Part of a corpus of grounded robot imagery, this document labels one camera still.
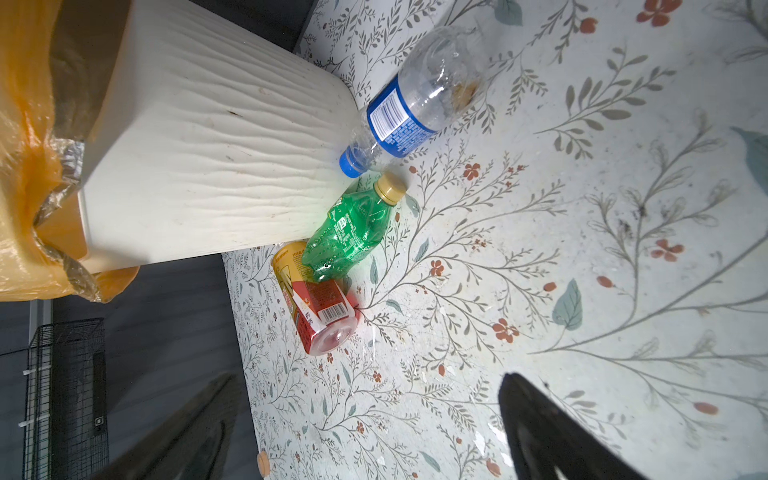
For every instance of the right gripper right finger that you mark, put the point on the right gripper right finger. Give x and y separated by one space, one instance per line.
545 443

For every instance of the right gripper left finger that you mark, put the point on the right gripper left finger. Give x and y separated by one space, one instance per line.
193 443

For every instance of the blue label water bottle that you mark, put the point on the blue label water bottle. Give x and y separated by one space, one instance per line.
438 81

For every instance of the red yellow tea bottle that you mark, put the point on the red yellow tea bottle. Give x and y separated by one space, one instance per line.
322 314

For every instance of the crushed green bottle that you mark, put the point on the crushed green bottle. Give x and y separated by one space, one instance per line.
353 227

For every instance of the cream ribbed waste bin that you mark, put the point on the cream ribbed waste bin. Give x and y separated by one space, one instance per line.
187 135

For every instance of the orange plastic bin liner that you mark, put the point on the orange plastic bin liner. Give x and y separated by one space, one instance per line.
30 150

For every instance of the floral table mat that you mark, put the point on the floral table mat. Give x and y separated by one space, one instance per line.
597 223

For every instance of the black wire mesh basket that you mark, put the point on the black wire mesh basket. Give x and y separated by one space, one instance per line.
65 426

